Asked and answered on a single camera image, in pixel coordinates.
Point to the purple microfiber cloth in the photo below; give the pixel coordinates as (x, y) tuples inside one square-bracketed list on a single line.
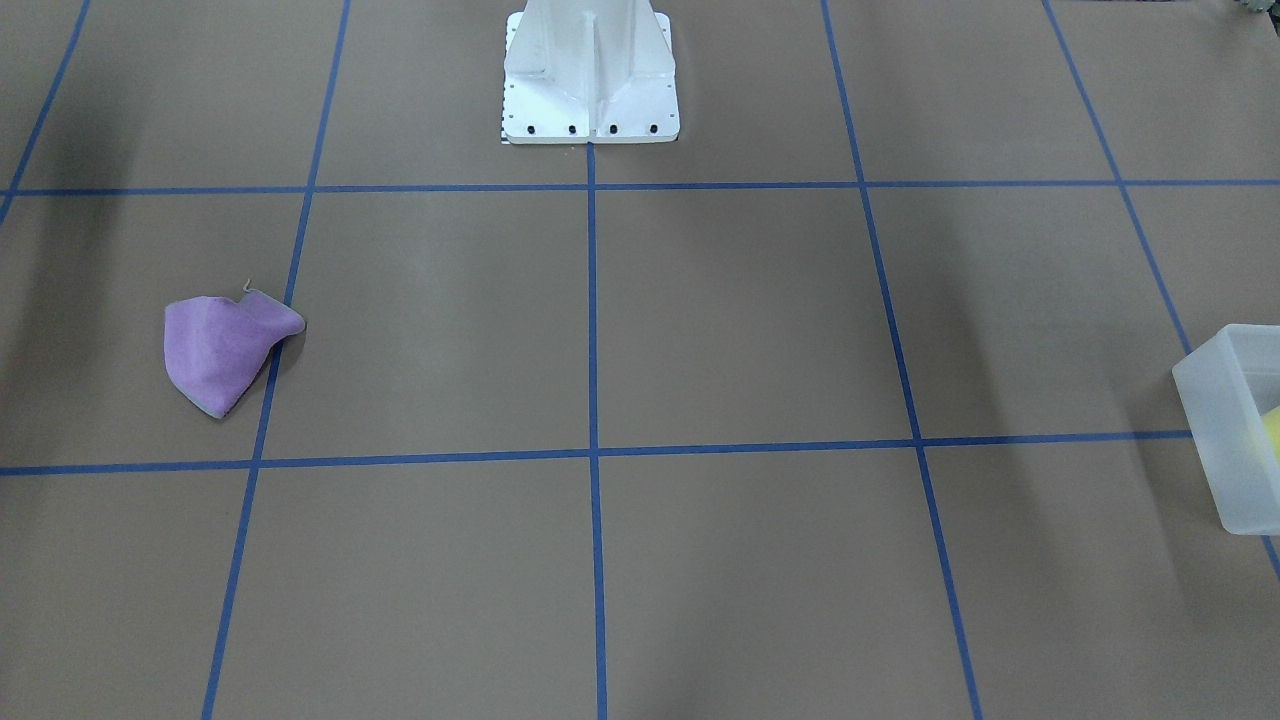
[(214, 347)]

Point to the clear plastic bin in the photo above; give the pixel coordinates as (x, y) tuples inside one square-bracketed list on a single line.
[(1227, 386)]

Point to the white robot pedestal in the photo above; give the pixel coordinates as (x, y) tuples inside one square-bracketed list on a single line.
[(589, 72)]

